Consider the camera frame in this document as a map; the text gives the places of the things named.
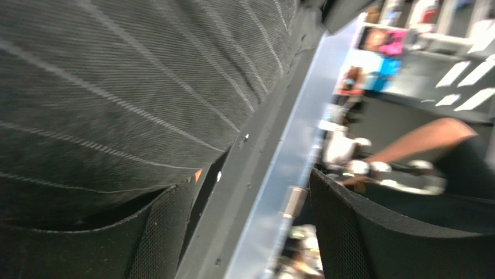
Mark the black pinstriped long sleeve shirt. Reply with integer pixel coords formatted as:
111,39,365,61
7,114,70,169
1,1,321,227

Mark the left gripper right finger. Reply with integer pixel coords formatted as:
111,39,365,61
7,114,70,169
309,170,494,278

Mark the person forearm in background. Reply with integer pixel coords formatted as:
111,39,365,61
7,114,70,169
364,118,478,163

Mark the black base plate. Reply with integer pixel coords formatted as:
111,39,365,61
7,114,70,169
177,22,324,278

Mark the background storage shelf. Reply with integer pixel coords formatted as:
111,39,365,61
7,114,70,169
339,1,494,125

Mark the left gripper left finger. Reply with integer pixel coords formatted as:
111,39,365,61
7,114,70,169
1,183,197,278

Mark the aluminium rail frame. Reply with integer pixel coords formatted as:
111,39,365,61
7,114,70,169
224,19,362,278

